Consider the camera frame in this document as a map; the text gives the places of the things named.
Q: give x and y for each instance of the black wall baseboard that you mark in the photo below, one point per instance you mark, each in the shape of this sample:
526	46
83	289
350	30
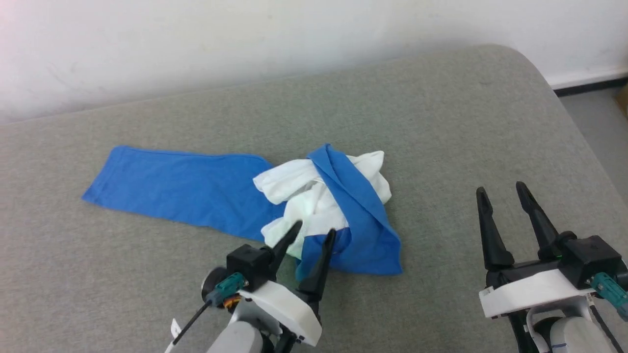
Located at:
588	86

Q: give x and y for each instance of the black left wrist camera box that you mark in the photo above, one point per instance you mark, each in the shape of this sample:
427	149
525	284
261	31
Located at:
248	262

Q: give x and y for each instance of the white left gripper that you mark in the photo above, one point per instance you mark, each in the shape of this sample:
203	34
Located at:
289	314

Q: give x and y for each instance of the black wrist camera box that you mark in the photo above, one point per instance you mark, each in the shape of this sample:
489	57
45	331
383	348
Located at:
248	262
591	257

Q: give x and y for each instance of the blue and white garment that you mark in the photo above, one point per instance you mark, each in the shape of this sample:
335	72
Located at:
186	189

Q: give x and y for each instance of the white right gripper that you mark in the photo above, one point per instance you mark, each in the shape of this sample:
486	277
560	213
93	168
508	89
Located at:
530	291

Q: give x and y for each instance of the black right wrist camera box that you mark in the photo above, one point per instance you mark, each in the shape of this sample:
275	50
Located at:
591	257

